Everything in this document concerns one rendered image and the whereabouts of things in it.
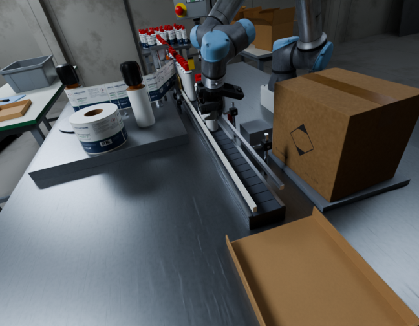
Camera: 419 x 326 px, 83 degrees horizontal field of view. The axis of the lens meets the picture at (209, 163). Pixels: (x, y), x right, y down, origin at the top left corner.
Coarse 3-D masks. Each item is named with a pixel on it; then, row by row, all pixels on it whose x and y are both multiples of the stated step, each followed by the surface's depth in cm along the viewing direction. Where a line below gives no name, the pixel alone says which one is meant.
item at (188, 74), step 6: (186, 66) 127; (186, 72) 128; (192, 72) 130; (186, 78) 130; (192, 78) 131; (186, 84) 132; (192, 84) 132; (186, 90) 136; (192, 90) 134; (192, 96) 136
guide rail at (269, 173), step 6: (222, 114) 98; (228, 120) 94; (228, 126) 91; (234, 132) 86; (240, 138) 81; (246, 144) 78; (252, 150) 74; (252, 156) 74; (258, 156) 72; (258, 162) 71; (264, 162) 69; (264, 168) 67; (270, 174) 64; (276, 180) 62; (282, 186) 60
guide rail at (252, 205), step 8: (184, 96) 136; (200, 120) 107; (208, 136) 96; (216, 144) 89; (224, 160) 80; (232, 168) 76; (232, 176) 74; (240, 184) 69; (248, 200) 64; (256, 208) 62
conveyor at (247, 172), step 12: (204, 132) 105; (216, 132) 104; (228, 144) 95; (228, 156) 88; (240, 156) 87; (240, 168) 81; (252, 180) 75; (240, 192) 72; (252, 192) 71; (264, 192) 70; (264, 204) 66; (276, 204) 66
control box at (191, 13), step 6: (174, 0) 111; (180, 0) 110; (204, 0) 107; (186, 6) 111; (192, 6) 110; (198, 6) 109; (204, 6) 109; (186, 12) 112; (192, 12) 112; (198, 12) 111; (204, 12) 110; (180, 18) 115; (186, 18) 114; (192, 18) 114
